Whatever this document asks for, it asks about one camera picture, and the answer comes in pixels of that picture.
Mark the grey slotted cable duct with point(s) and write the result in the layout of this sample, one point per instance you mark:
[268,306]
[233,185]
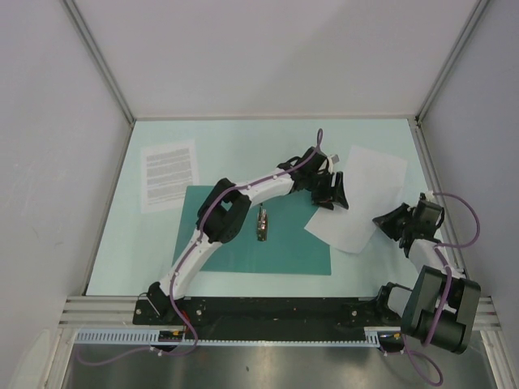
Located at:
[155,337]

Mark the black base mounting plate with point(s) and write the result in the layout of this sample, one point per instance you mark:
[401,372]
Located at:
[258,317]

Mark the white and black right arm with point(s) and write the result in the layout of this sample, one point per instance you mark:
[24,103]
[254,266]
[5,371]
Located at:
[440,308]

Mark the printed white paper sheet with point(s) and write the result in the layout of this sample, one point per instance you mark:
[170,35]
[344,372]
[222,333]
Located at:
[166,171]

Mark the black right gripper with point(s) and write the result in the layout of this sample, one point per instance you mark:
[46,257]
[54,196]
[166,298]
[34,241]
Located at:
[384,221]

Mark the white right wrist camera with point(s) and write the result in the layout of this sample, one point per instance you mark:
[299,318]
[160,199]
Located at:
[429,196]

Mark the chrome folder clip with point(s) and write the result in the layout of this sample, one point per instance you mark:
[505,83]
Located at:
[262,224]

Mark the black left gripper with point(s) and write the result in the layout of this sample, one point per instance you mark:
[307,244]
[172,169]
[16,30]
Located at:
[325,198]

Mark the teal folder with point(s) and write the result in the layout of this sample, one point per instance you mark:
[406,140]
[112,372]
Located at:
[288,248]

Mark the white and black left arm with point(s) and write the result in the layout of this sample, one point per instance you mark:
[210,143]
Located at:
[223,213]

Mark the aluminium frame rail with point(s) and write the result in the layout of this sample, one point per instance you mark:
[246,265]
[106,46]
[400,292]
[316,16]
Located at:
[89,311]

